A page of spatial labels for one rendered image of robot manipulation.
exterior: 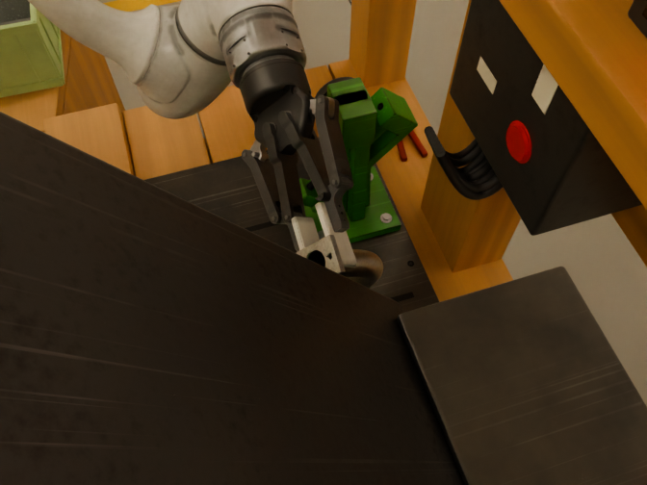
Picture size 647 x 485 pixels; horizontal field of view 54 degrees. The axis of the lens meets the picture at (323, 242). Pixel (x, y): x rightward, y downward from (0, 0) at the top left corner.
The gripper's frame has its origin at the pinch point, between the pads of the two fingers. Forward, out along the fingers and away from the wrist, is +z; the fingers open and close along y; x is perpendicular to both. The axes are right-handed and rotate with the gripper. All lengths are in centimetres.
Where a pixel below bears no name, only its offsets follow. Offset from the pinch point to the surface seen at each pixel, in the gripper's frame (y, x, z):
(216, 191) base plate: -35.4, 22.0, -24.5
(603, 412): 17.8, 7.9, 23.4
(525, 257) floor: -36, 151, -12
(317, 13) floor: -82, 154, -141
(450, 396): 8.3, 0.0, 18.3
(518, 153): 23.1, -3.2, 2.1
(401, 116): 2.1, 22.8, -18.1
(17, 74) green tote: -71, 10, -68
